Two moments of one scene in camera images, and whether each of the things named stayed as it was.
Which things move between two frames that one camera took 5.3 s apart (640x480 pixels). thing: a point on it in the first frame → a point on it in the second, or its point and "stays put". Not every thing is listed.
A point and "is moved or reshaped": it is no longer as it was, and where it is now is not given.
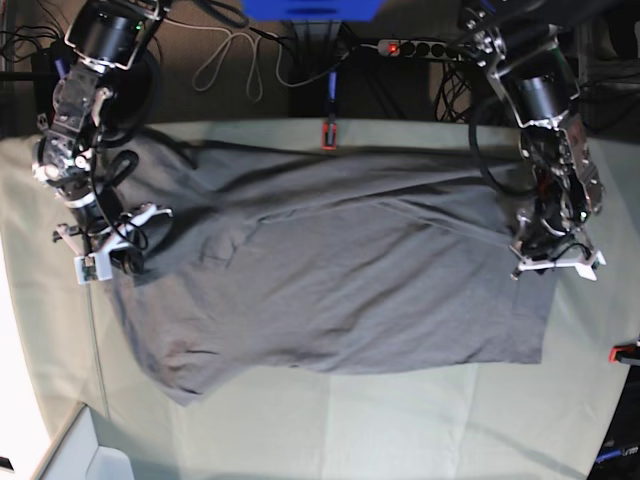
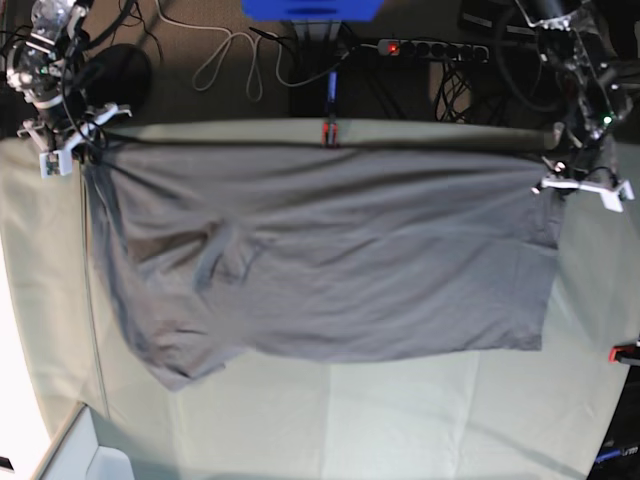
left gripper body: (125, 241) → (66, 137)
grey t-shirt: (297, 260) is moved or reshaped
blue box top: (313, 10) stays put
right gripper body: (539, 247) → (571, 181)
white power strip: (419, 49) stays put
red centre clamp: (325, 137) stays put
